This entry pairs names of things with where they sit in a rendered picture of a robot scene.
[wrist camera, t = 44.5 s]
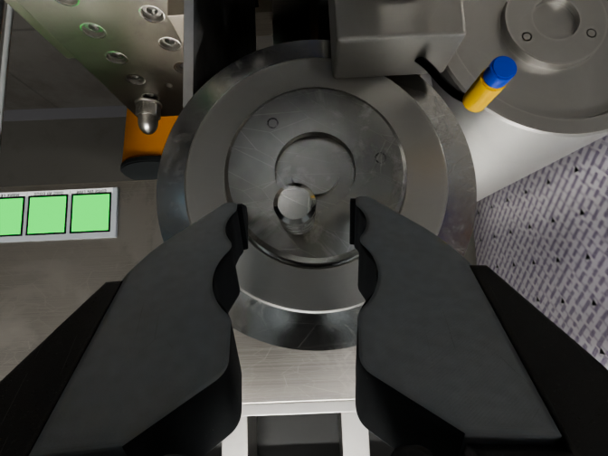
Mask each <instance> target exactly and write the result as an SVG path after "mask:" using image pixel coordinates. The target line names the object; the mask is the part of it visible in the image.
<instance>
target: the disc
mask: <svg viewBox="0 0 608 456"><path fill-rule="evenodd" d="M303 58H330V59H331V45H330V40H301V41H293V42H287V43H279V44H275V45H272V46H269V47H266V48H263V49H260V50H258V51H256V52H252V53H250V54H248V55H245V56H243V57H242V58H240V59H239V60H237V61H235V62H233V63H231V64H229V65H228V66H226V67H225V68H223V69H222V70H220V71H219V72H217V73H216V74H215V75H214V76H213V77H212V78H211V79H210V80H209V81H207V82H206V83H205V84H204V85H203V86H202V87H201V88H200V89H199V90H198V91H197V92H196V94H195V95H194V96H193V97H192V98H191V99H190V100H189V101H188V102H187V104H186V105H185V107H184V108H183V110H182V111H181V113H180V114H179V116H178V118H177V119H176V122H175V124H174V126H173V127H172V129H171V131H170V133H169V135H168V138H167V140H166V143H165V146H164V149H163V153H162V156H161V159H160V163H159V168H158V173H157V217H158V223H159V227H160V232H161V235H162V238H163V241H164V242H165V241H166V240H168V239H169V238H171V237H172V236H174V235H175V234H177V233H179V232H182V231H183V230H184V229H185V228H186V227H188V226H189V225H190V223H189V220H188V216H187V211H186V208H185V191H184V181H185V164H186V160H187V156H188V152H189V149H190V147H191V143H192V141H193V139H194V136H195V133H196V131H197V130H198V128H199V126H200V124H201V122H202V121H203V119H204V117H205V115H206V114H207V113H208V111H209V110H210V109H211V107H212V106H213V105H214V104H215V102H216V101H218V100H219V99H220V98H221V97H222V96H223V95H224V93H225V92H226V91H228V90H229V89H230V88H231V87H232V86H234V85H235V84H236V83H238V82H239V81H241V80H243V79H244V78H246V77H247V76H249V75H251V74H253V73H255V72H256V71H259V70H261V69H263V68H265V67H268V66H271V65H273V64H276V63H279V62H285V61H290V60H295V59H303ZM385 77H386V78H388V79H390V80H391V81H393V82H394V83H396V84H397V85H399V86H400V87H401V88H402V89H403V90H405V91H406V92H407V93H408V94H409V95H410V96H411V97H412V98H413V99H414V100H415V101H416V102H417V103H418V104H419V106H420V107H421V108H422V109H423V111H424V112H425V114H426V115H427V117H428V118H429V120H430V121H431V123H432V125H433V126H434V128H435V131H436V133H437V135H438V137H439V139H440V141H441V144H442V149H443V152H444V155H445V159H446V165H447V170H448V181H449V182H448V200H447V206H446V211H445V215H444V218H443V222H442V227H441V230H440V231H439V234H438V236H439V237H440V238H441V239H443V240H444V241H445V242H447V243H448V244H449V245H450V246H451V247H452V248H453V249H455V250H456V251H457V252H458V253H459V254H460V255H462V256H463V257H464V254H465V252H466V250H467V248H468V245H469V242H470V238H471V234H472V230H473V225H474V221H475V214H476V206H477V184H476V175H475V169H474V165H473V161H472V156H471V153H470V148H469V145H468V142H467V140H466V138H465V136H464V134H463V131H462V129H461V126H460V124H459V122H458V121H457V119H456V118H455V116H454V115H453V113H452V112H451V110H450V108H449V107H448V105H447V104H446V103H445V101H444V100H443V99H442V97H441V96H440V95H439V94H438V93H437V92H436V91H435V90H434V88H433V87H432V86H431V85H430V84H428V83H427V82H426V81H425V80H424V79H423V78H422V77H420V76H419V75H418V74H409V75H392V76H385ZM248 236H249V235H248ZM249 238H250V239H251V240H252V241H253V242H254V243H255V244H256V245H257V246H258V247H259V248H260V249H261V250H263V251H264V252H266V253H267V254H269V255H270V256H272V257H273V258H275V259H278V260H280V261H284V262H287V263H289V264H293V265H297V266H302V267H310V268H321V267H329V266H334V265H338V264H341V263H345V262H347V261H352V260H354V259H355V258H357V257H359V254H357V255H356V256H354V257H352V258H350V259H347V260H345V261H341V262H338V263H334V264H329V265H321V266H309V265H301V264H297V263H293V262H290V261H285V260H283V259H281V258H279V257H277V256H275V255H273V254H272V253H270V252H268V251H267V250H265V249H264V248H263V247H261V246H260V245H259V244H258V243H257V242H256V241H254V240H253V239H252V238H251V237H250V236H249ZM362 307H363V305H362V306H360V307H356V308H353V309H348V310H342V311H338V312H330V313H300V312H295V311H289V310H285V309H278V308H275V307H273V306H270V305H268V304H265V303H262V302H260V301H258V300H256V299H254V298H252V297H250V296H249V295H247V294H245V293H243V292H242V291H240V294H239V297H238V298H237V300H236V301H235V302H234V304H233V306H232V308H231V309H230V311H229V312H228V314H229V316H230V319H231V321H232V325H233V328H234V329H236V330H238V331H239V332H241V333H243V334H244V335H246V336H248V337H252V338H255V339H257V340H260V341H261V342H264V343H268V344H271V345H274V346H277V347H286V348H290V349H298V350H308V351H326V350H336V349H342V348H348V347H355V346H356V333H357V317H358V313H359V311H360V309H361V308H362Z"/></svg>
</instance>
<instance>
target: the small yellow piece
mask: <svg viewBox="0 0 608 456"><path fill-rule="evenodd" d="M415 62H416V63H417V64H419V65H420V66H422V67H423V68H424V69H425V70H426V71H427V72H428V73H429V74H430V76H431V77H432V78H433V79H434V81H435V82H436V83H437V84H438V85H439V86H440V87H441V88H442V89H443V90H444V91H445V92H446V93H447V94H448V95H450V96H451V97H453V98H454V99H456V100H457V101H460V102H462V103H463V105H464V107H465V108H466V109H467V110H469V111H472V112H479V111H482V110H483V109H485V108H486V107H487V106H488V105H489V104H490V102H491V101H492V100H493V99H494V98H495V97H496V96H497V95H498V94H499V93H500V92H501V91H502V90H503V89H504V88H505V87H506V85H507V83H508V82H509V81H510V80H511V79H512V78H513V77H514V76H515V74H516V73H517V65H516V63H515V62H514V61H513V60H512V59H511V58H509V57H507V56H499V57H497V58H495V59H494V60H493V61H492V62H491V63H490V65H489V66H488V67H487V68H486V69H485V70H484V71H483V72H482V73H481V74H480V76H479V77H478V78H477V80H475V81H474V82H473V84H472V85H471V86H470V88H469V89H468V90H467V91H466V93H464V92H462V91H460V90H458V89H456V88H455V87H453V86H452V85H451V84H450V83H449V82H448V81H447V80H446V79H445V78H444V77H443V76H442V75H441V74H440V73H439V71H438V70H437V69H436V68H435V67H434V66H433V65H432V64H431V63H430V62H429V61H428V60H427V59H426V58H424V57H419V58H417V59H416V60H415Z"/></svg>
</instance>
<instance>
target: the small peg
mask: <svg viewBox="0 0 608 456"><path fill-rule="evenodd" d="M316 206H317V203H316V197H315V196H314V194H313V192H312V191H311V190H310V189H309V188H308V187H307V186H305V185H303V184H299V183H291V184H287V185H285V186H283V187H282V188H281V189H280V190H279V191H278V192H277V194H276V195H275V197H274V201H273V207H274V211H275V214H276V215H277V216H278V218H279V220H280V223H281V225H282V227H283V229H284V230H285V231H286V232H287V233H290V234H293V235H303V234H305V233H308V232H309V231H310V230H311V229H312V228H313V226H314V224H315V221H316Z"/></svg>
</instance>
